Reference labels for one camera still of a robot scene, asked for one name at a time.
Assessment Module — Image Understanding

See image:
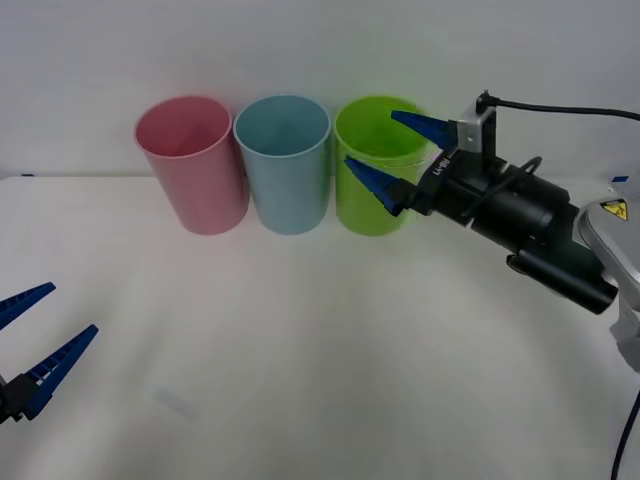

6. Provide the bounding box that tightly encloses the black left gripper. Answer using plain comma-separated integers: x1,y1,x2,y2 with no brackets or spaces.
0,281,100,427

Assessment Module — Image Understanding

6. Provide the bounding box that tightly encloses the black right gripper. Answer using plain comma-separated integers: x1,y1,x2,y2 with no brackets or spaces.
344,109,512,230

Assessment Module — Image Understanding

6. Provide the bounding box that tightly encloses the green plastic bin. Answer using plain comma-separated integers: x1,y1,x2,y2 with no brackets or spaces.
333,95,444,238

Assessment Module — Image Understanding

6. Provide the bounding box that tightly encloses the pink plastic bin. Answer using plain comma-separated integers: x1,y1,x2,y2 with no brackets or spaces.
133,94,250,237

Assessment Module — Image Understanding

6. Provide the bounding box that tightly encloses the pale blue plastic bin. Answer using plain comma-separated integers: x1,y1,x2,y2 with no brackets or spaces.
232,94,333,236

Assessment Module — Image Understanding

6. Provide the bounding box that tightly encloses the black cable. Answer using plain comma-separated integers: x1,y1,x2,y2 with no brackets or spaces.
610,393,640,480

